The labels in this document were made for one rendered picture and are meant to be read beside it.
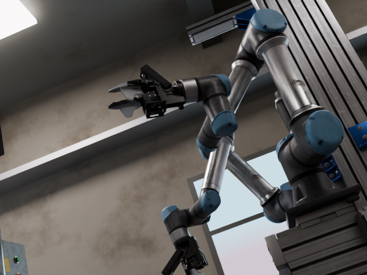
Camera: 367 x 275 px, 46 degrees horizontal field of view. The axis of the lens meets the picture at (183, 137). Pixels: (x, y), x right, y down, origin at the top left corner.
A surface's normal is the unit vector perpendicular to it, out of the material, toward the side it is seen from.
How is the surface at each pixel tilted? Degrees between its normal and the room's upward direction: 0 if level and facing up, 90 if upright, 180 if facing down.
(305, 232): 90
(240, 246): 90
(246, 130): 90
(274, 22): 82
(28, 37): 180
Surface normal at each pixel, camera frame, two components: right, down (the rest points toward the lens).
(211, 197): 0.35, -0.51
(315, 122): 0.23, -0.37
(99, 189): -0.24, -0.37
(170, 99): 0.14, -0.60
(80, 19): 0.29, 0.86
